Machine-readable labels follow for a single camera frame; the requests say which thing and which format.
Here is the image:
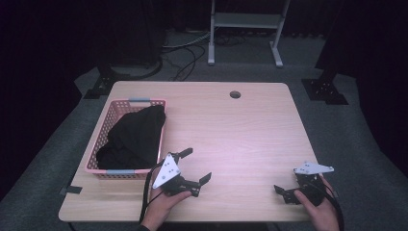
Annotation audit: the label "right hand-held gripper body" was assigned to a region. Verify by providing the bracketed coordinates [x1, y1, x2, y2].
[293, 161, 335, 207]

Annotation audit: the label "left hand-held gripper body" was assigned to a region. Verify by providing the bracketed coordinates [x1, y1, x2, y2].
[151, 152, 202, 198]

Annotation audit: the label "black cloth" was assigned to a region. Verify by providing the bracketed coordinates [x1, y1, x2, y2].
[95, 104, 167, 170]

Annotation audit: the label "pink plastic basket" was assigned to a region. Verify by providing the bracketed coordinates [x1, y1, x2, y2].
[85, 97, 167, 180]

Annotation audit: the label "person's right hand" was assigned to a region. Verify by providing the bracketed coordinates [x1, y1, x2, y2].
[293, 175, 341, 231]

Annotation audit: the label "person's left hand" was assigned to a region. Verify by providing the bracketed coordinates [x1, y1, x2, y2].
[140, 187, 193, 231]

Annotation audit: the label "black stand base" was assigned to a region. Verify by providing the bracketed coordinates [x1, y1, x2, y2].
[83, 63, 132, 100]
[301, 67, 349, 106]

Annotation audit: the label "grey tape strip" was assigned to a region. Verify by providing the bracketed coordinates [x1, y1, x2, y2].
[59, 185, 84, 196]

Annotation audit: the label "white metal stand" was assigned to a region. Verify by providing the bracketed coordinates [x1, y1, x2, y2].
[207, 0, 292, 68]

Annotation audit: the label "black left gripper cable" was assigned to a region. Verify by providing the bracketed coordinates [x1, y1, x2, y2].
[139, 158, 168, 225]

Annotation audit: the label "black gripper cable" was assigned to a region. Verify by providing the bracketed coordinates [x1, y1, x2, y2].
[306, 174, 345, 231]
[139, 158, 168, 225]

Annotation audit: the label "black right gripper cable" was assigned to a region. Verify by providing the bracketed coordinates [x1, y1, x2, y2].
[306, 174, 345, 231]

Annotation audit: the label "floor cables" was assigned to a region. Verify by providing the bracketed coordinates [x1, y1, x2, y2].
[160, 30, 214, 82]

